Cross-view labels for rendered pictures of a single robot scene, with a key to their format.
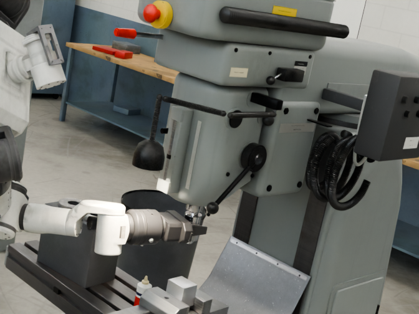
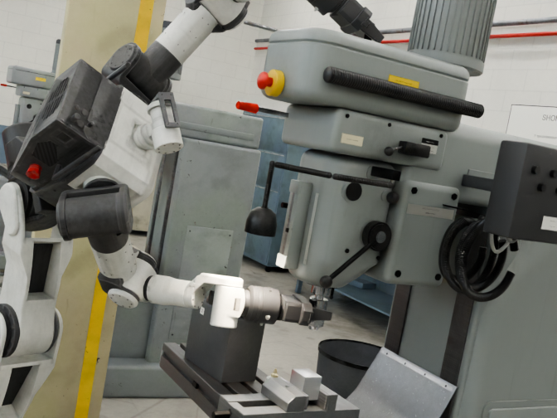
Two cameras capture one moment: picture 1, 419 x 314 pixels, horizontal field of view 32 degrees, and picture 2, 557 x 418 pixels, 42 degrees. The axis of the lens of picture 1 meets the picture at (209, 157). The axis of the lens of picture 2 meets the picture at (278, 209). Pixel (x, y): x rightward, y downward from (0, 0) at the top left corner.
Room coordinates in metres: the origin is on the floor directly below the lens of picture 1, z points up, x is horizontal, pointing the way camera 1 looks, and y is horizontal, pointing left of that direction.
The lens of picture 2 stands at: (0.03, -0.40, 1.63)
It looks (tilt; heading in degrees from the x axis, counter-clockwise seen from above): 5 degrees down; 18
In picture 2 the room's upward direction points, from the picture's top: 10 degrees clockwise
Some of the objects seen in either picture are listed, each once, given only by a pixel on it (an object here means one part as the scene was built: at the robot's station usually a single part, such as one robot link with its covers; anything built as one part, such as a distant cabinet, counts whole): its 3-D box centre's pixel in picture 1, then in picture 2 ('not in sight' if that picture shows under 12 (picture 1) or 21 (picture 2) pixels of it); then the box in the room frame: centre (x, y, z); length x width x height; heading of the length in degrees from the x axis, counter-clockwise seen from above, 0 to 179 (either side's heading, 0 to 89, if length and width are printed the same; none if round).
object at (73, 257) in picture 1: (80, 239); (224, 337); (2.02, 0.33, 1.03); 0.22 x 0.12 x 0.20; 55
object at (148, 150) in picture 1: (149, 152); (262, 220); (1.60, 0.14, 1.45); 0.07 x 0.07 x 0.06
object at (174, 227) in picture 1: (160, 227); (281, 308); (1.72, 0.09, 1.23); 0.13 x 0.12 x 0.10; 34
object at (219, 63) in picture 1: (235, 57); (364, 137); (1.80, -0.02, 1.68); 0.34 x 0.24 x 0.10; 138
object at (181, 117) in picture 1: (174, 149); (294, 224); (1.69, 0.08, 1.45); 0.04 x 0.04 x 0.21; 48
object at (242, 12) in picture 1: (288, 23); (407, 94); (1.70, -0.12, 1.79); 0.45 x 0.04 x 0.04; 138
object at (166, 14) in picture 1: (160, 14); (274, 83); (1.60, 0.16, 1.76); 0.06 x 0.02 x 0.06; 48
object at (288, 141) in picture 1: (258, 137); (395, 226); (1.91, -0.12, 1.47); 0.24 x 0.19 x 0.26; 48
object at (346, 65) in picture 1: (337, 72); (493, 170); (2.14, -0.32, 1.66); 0.80 x 0.23 x 0.20; 138
